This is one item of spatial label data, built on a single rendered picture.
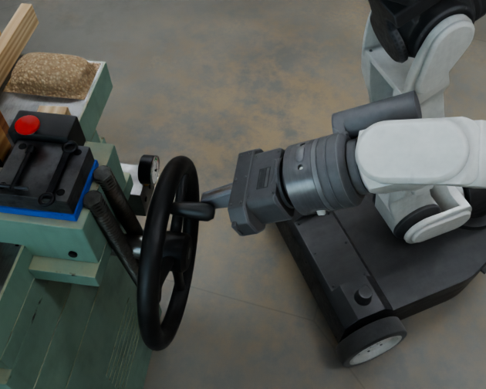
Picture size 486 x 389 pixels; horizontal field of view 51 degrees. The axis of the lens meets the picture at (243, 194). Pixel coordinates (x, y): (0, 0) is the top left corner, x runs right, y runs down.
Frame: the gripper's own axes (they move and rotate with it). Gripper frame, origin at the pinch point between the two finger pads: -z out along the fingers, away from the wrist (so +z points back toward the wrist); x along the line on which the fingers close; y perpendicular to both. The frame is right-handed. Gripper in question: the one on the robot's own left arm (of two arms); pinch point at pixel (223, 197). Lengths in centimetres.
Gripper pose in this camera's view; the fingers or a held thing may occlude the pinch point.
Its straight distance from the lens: 67.8
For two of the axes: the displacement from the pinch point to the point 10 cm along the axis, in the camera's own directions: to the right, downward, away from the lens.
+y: -5.0, -5.7, -6.6
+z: 8.6, -1.9, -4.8
